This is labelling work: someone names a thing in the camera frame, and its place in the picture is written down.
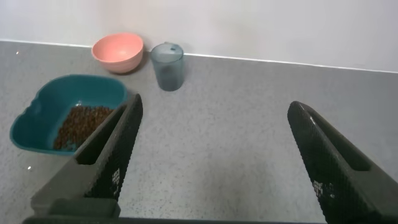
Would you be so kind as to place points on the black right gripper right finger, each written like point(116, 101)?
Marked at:
point(342, 174)

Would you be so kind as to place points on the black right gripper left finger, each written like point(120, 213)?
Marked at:
point(102, 174)

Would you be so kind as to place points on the pile of coffee beans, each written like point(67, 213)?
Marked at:
point(81, 124)

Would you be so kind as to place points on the translucent ribbed blue-grey cup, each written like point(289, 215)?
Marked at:
point(168, 71)

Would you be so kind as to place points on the pink bowl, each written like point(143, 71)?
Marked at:
point(118, 51)

